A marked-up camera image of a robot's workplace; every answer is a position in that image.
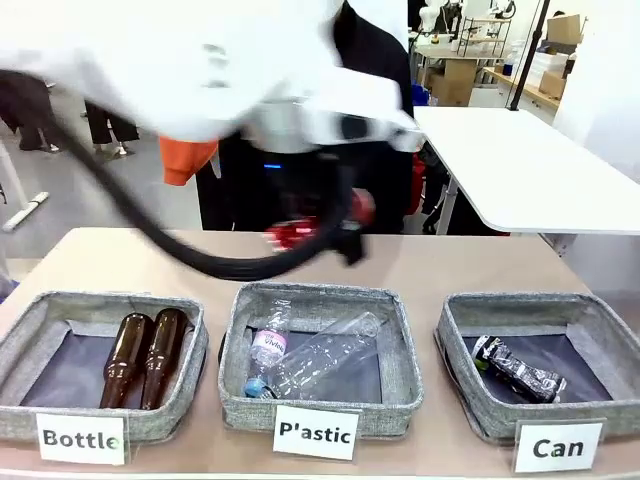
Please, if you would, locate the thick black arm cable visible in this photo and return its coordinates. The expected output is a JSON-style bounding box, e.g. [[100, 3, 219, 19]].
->
[[0, 68, 357, 282]]

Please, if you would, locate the red bag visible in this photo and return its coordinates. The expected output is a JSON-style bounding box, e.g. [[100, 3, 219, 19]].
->
[[407, 152, 427, 214]]

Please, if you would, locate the black soda can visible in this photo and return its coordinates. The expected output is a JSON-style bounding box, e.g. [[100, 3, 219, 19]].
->
[[472, 334, 569, 404]]

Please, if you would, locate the red soda can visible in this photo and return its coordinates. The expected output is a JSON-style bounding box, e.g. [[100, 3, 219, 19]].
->
[[263, 188, 377, 253]]

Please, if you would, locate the grey fabric basket labelled Bottle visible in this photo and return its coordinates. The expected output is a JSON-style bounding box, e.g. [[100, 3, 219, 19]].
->
[[0, 290, 210, 444]]

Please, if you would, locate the person in dark clothes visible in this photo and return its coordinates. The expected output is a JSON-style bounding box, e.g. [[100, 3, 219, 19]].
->
[[0, 74, 62, 154]]

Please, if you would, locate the cardboard box on shelf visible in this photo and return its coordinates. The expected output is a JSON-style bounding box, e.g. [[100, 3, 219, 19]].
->
[[546, 12, 584, 45]]

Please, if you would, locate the metal wire rack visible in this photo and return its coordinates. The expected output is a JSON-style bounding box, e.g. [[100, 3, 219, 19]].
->
[[456, 13, 513, 57]]

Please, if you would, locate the white table foot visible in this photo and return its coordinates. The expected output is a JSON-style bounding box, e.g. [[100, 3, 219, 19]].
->
[[1, 191, 50, 233]]

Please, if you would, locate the wooden top workbench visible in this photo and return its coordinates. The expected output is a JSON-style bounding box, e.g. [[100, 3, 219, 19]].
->
[[481, 64, 562, 109]]

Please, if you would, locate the white Plastic label card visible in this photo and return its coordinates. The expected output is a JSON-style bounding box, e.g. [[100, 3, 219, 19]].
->
[[272, 403, 364, 461]]

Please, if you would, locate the large cardboard box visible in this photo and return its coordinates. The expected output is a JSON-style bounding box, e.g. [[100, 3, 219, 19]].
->
[[430, 58, 480, 107]]

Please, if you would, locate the brown glass bottle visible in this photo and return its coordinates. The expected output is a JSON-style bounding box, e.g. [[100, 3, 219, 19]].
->
[[139, 307, 189, 411], [98, 312, 154, 410]]

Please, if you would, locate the grey fabric basket labelled Plastic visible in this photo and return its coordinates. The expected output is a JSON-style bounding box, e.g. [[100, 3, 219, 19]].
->
[[217, 280, 425, 441]]

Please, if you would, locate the person in orange hoodie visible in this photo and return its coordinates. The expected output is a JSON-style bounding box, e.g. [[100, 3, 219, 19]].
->
[[158, 134, 221, 187]]

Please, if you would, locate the grey fabric basket labelled Can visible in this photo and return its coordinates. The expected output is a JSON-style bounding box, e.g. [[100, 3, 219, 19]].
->
[[433, 292, 640, 444]]

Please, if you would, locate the white Bottle label card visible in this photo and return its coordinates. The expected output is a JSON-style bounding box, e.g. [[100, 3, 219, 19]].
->
[[35, 412, 131, 466]]

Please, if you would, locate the white Can label card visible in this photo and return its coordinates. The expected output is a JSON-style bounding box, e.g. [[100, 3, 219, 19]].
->
[[512, 418, 607, 475]]

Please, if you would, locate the small pink-label plastic bottle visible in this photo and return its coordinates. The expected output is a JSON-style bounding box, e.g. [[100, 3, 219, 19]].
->
[[243, 298, 294, 399]]

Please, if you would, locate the black pole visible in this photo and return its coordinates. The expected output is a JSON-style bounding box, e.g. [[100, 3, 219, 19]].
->
[[508, 0, 552, 111]]

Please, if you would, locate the person in black coat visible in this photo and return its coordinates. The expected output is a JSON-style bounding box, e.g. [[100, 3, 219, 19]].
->
[[196, 0, 417, 234]]

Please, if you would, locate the person in black trousers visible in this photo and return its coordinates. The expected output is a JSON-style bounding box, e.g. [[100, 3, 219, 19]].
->
[[83, 99, 141, 160]]

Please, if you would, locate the small cardboard box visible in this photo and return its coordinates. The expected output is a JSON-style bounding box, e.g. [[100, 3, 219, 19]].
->
[[538, 69, 569, 99]]

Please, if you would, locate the large clear plastic bottle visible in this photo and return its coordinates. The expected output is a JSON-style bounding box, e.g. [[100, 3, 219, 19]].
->
[[269, 310, 384, 401]]

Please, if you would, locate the white table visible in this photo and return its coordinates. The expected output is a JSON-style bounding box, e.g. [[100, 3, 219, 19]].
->
[[412, 105, 640, 237]]

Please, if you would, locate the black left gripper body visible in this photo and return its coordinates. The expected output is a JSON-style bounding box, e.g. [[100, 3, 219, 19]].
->
[[244, 142, 351, 229]]

